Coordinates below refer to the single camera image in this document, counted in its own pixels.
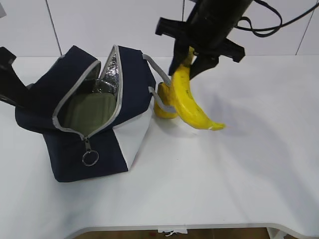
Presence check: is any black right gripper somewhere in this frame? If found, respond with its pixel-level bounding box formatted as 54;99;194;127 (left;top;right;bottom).
155;17;245;78

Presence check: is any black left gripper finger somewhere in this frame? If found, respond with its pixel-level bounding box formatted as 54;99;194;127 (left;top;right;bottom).
0;47;31;108

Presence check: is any yellow pear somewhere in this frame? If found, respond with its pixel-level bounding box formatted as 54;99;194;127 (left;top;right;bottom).
154;82;177;119

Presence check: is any yellow banana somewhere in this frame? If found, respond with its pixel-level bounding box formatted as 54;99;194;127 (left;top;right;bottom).
170;47;226;131

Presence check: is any navy insulated lunch bag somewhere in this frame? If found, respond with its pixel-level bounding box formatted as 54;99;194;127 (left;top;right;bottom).
15;45;170;182

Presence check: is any green lid glass container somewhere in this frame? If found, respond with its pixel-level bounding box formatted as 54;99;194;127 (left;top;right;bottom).
61;93;116;135

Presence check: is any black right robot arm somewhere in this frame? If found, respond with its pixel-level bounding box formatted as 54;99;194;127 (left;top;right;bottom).
156;0;251;78

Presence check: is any white tape under table edge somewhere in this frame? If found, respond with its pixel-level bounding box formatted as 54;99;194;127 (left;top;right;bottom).
158;226;188;237

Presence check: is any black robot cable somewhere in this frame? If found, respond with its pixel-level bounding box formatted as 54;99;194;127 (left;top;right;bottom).
236;0;319;38

